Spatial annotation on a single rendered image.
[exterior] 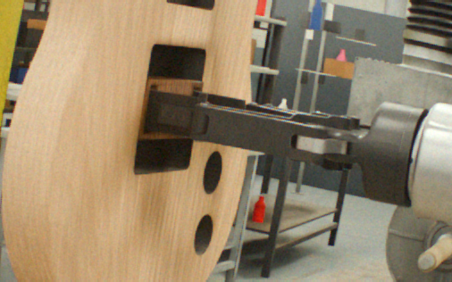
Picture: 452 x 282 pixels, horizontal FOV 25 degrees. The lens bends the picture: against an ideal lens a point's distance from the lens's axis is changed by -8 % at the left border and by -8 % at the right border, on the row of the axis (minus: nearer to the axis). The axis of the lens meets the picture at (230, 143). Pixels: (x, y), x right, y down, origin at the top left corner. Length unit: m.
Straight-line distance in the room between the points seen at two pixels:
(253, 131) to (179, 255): 0.20
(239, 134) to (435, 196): 0.15
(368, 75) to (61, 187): 0.84
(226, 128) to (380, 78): 0.76
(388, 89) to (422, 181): 0.76
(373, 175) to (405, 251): 1.04
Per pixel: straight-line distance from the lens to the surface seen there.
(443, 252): 1.64
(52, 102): 0.72
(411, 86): 1.49
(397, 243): 1.81
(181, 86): 0.86
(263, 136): 0.76
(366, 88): 1.51
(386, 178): 0.76
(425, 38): 1.64
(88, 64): 0.73
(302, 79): 10.54
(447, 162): 0.74
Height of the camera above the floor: 1.52
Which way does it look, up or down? 6 degrees down
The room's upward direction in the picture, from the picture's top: 10 degrees clockwise
